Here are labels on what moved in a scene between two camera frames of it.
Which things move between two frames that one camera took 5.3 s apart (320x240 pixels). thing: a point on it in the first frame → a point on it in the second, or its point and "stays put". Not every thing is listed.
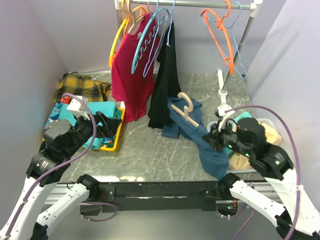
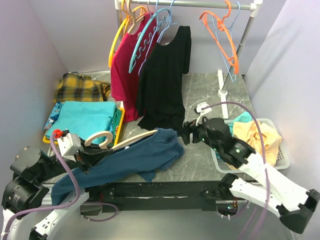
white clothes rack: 251,5 stays put
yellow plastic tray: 113,149 stays put
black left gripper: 109,127 → 92,155
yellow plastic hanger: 123,3 stays put
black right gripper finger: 214,128 → 190,126
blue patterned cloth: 54,115 stays put
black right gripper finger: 213,140 → 186,138
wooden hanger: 187,109 → 109,144
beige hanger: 135,18 stays put
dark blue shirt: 215,162 → 142,159
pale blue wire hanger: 161,20 → 156,29
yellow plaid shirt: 81,85 stays put
